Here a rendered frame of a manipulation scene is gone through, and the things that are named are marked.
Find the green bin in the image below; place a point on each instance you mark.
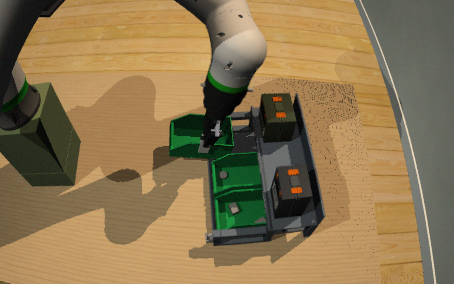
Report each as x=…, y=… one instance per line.
x=251, y=206
x=242, y=170
x=188, y=129

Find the grey round disc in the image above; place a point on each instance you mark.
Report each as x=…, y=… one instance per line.
x=222, y=175

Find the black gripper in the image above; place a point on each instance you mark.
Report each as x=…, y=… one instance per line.
x=215, y=117

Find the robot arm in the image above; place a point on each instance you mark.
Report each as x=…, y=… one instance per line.
x=234, y=56

